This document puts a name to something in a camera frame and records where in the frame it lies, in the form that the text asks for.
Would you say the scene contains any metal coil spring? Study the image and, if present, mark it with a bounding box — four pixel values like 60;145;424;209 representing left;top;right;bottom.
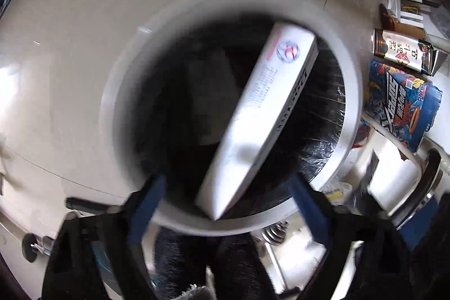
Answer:
261;221;288;245

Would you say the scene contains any silver and white printed box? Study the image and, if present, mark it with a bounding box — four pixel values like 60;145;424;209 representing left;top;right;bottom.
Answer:
372;28;449;76

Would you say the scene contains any white round trash bin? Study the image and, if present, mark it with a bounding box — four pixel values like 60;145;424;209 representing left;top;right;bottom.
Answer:
100;0;363;236

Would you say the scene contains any blue printed carton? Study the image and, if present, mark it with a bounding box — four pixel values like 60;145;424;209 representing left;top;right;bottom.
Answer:
363;60;443;154

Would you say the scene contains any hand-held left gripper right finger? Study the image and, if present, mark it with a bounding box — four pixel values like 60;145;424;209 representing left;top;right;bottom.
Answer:
291;173;406;300

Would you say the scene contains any black caster wheel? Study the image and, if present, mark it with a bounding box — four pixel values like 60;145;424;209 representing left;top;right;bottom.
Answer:
21;233;47;263

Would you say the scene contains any dark fuzzy cloth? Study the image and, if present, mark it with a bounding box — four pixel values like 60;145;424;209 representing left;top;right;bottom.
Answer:
153;226;276;300

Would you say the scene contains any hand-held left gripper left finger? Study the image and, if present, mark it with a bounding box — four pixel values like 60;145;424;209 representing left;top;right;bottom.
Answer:
89;174;168;300

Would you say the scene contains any long white cardboard box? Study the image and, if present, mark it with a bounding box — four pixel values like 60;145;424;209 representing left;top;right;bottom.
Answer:
194;22;319;220

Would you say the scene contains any black bin liner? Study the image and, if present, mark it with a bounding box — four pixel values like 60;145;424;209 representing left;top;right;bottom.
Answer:
132;10;346;218

